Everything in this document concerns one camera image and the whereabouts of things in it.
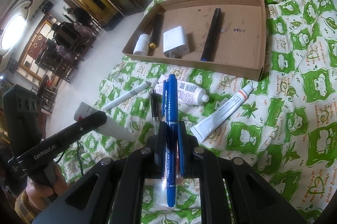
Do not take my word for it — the person's left forearm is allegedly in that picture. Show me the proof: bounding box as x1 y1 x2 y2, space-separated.
14 191 50 224

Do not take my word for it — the white pill bottle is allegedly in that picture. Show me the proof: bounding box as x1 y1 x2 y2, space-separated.
133 34 150 56

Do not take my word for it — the black cable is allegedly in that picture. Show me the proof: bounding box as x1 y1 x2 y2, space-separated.
56 141 86 177

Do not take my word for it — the black ballpoint pen silver tip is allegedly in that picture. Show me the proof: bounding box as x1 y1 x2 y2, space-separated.
151 90 162 135

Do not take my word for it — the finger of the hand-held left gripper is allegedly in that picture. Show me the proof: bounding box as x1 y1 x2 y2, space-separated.
56 111 108 147

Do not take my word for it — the clear plastic cap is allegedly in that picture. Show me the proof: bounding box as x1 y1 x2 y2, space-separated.
154 177 174 211

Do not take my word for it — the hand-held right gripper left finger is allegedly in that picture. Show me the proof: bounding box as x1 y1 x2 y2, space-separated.
33 121 167 224

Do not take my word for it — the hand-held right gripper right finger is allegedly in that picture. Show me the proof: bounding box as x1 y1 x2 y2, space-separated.
178 121 307 224

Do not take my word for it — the green printed blanket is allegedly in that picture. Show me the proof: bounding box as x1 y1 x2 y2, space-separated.
53 0 337 224

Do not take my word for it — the black pen yellow end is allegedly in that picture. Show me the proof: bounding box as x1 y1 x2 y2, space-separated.
150 13 164 49

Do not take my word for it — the thin blue pen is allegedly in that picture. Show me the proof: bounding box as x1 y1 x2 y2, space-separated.
161 80 169 117

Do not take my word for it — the red white tube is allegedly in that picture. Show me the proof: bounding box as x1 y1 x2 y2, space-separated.
74 102 138 142

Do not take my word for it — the shallow cardboard box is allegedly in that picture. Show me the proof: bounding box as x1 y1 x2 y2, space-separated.
122 0 267 81

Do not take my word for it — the long black marker pen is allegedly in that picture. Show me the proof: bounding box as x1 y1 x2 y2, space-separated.
201 8 222 61

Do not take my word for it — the white ointment tube orange band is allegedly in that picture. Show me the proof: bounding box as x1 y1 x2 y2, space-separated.
190 82 254 142

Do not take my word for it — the pink white tube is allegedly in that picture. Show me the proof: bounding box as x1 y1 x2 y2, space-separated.
156 74 210 105

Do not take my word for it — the oval window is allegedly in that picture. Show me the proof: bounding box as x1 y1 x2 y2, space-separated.
0 14 27 50

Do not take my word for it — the white charger adapter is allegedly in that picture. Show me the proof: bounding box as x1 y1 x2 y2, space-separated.
163 26 190 58

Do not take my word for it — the blue marker pen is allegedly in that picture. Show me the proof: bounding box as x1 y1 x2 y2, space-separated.
166 74 180 208

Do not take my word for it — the person's left hand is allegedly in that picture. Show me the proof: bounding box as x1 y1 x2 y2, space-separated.
25 163 69 205

